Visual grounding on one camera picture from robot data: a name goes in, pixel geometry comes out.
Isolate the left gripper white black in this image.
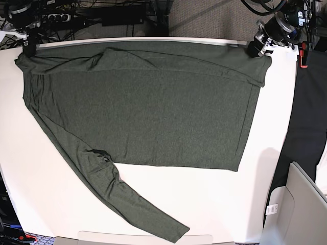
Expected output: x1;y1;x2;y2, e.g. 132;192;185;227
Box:
246;20;299;58

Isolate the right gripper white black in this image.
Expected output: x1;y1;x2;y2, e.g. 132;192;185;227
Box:
1;21;41;57

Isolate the dark green long-sleeve shirt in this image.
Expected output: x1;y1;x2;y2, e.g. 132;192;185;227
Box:
15;41;272;242

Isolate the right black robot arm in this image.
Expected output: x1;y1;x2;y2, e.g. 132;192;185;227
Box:
1;1;41;57

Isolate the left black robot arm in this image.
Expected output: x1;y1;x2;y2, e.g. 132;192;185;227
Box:
241;1;321;58

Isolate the red black table clamp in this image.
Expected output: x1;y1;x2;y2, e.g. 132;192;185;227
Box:
299;41;313;68

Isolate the black box under table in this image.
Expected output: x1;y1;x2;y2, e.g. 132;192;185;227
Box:
101;7;145;26

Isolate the white barcode label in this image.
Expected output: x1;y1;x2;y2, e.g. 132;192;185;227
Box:
265;204;278;215

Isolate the beige plastic bin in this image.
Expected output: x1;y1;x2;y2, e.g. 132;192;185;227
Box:
260;162;326;245

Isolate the red clamp lower left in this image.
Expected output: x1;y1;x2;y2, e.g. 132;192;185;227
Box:
18;234;37;243

